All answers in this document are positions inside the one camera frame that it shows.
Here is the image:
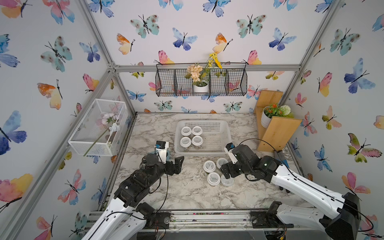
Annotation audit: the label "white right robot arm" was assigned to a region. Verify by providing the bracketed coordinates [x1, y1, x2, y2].
[220, 143, 361, 240]

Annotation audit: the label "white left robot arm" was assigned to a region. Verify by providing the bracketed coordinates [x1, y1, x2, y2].
[83, 141, 185, 240]

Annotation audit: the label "yogurt cup without cap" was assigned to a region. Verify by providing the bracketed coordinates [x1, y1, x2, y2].
[221, 175, 234, 187]

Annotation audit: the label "white plastic perforated basket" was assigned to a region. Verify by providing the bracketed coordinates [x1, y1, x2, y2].
[174, 120, 232, 157]

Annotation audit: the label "blue black work glove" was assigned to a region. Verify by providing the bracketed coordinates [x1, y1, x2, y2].
[274, 151, 289, 168]

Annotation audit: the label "wooden corner shelf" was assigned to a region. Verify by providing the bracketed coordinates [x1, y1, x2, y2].
[254, 90, 302, 153]

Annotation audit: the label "white pot green plant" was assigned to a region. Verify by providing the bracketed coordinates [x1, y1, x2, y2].
[261, 104, 294, 128]

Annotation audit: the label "pink artificial flower stem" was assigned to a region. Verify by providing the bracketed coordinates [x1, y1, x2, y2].
[84, 113, 119, 157]

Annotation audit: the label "white pot beige flowers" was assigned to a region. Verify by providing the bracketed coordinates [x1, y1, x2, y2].
[185, 52, 223, 93]

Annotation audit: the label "white wire mesh box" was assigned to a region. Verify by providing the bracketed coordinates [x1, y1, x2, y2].
[68, 99, 128, 157]

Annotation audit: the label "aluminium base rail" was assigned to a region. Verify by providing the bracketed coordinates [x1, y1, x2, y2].
[83, 208, 316, 233]

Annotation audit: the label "black wire wall basket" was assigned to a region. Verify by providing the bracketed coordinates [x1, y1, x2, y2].
[155, 62, 248, 97]

